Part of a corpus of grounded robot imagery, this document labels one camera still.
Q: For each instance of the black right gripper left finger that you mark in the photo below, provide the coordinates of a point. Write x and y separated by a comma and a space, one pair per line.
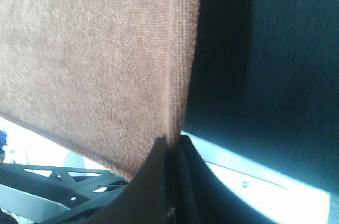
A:
143, 200

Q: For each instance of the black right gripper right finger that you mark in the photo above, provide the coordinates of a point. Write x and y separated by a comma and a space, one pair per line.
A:
201, 197

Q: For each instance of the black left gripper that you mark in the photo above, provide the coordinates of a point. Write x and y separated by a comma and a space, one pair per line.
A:
49, 194

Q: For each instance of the brown towel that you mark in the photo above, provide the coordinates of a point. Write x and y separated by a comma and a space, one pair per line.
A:
103, 78

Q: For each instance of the white storage box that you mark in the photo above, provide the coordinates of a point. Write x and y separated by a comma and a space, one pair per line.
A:
279, 197

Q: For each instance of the black table cloth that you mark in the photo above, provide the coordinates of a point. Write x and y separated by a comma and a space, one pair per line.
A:
264, 84

